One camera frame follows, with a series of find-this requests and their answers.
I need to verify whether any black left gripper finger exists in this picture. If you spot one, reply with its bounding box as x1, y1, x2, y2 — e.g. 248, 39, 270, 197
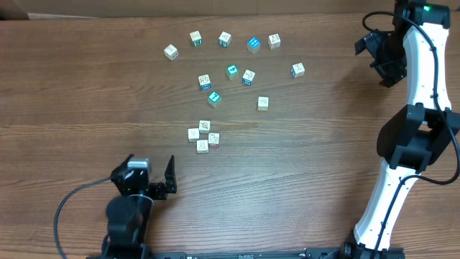
165, 155, 177, 194
120, 154, 134, 166

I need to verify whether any wooden block green side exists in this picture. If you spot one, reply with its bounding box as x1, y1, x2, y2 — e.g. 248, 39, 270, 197
190, 31, 203, 46
196, 140, 209, 154

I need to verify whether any wooden block red ladybug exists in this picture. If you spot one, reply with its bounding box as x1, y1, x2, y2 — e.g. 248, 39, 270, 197
208, 132, 220, 147

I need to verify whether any wooden block leaf drawing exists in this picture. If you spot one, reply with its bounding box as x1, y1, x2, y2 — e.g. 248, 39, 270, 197
198, 120, 211, 134

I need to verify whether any green number seven block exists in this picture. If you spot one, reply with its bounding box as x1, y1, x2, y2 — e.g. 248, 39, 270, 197
208, 91, 222, 108

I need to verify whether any wooden block blue side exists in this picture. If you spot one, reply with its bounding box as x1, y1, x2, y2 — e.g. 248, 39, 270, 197
198, 74, 211, 91
290, 63, 305, 78

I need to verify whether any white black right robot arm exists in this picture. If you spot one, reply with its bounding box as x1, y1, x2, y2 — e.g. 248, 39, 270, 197
305, 0, 459, 258

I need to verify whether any green top wooden block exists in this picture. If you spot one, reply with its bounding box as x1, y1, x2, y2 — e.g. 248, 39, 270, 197
226, 64, 239, 80

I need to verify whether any wooden block blue drawing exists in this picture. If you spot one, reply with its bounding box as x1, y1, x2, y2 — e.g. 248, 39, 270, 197
241, 70, 256, 86

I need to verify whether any blue top wooden block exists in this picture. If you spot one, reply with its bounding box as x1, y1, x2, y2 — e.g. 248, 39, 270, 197
247, 37, 261, 53

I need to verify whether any wooden block teal side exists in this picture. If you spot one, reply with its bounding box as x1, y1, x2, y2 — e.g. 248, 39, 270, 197
218, 32, 232, 47

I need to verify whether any cardboard strip at back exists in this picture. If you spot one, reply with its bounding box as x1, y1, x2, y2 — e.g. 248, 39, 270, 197
1, 0, 395, 19

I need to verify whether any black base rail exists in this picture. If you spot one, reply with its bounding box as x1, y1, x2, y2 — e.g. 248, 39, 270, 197
86, 246, 406, 259

